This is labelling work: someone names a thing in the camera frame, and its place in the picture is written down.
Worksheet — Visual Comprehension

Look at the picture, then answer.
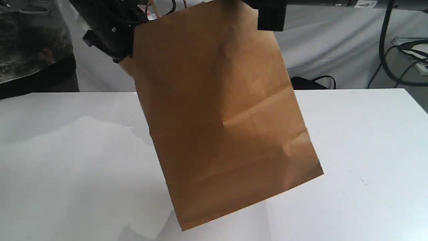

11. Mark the brown paper bag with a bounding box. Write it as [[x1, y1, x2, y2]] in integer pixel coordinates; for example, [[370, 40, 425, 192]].
[[120, 0, 323, 231]]

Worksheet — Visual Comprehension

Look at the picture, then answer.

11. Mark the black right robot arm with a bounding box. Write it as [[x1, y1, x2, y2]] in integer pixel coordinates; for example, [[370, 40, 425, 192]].
[[243, 0, 390, 31]]

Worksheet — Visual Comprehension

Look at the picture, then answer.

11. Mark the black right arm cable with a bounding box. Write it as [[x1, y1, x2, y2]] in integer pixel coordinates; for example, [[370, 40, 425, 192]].
[[379, 0, 428, 87]]

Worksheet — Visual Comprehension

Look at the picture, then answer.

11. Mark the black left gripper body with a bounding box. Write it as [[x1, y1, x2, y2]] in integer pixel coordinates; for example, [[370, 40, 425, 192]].
[[70, 0, 149, 63]]

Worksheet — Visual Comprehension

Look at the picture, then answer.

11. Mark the person's torso in dark clothing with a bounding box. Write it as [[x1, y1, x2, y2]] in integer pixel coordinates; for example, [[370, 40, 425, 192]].
[[0, 0, 80, 99]]

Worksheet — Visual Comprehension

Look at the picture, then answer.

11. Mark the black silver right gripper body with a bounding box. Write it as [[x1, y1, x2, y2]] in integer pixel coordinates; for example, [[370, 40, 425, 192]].
[[243, 0, 287, 32]]

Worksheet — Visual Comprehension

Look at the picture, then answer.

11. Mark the grey equipment at right edge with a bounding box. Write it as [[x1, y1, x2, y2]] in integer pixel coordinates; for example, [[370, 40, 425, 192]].
[[391, 36, 428, 76]]

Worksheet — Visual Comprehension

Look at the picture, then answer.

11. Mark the black bag behind table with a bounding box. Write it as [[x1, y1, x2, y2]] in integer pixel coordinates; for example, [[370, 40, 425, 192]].
[[291, 75, 337, 90]]

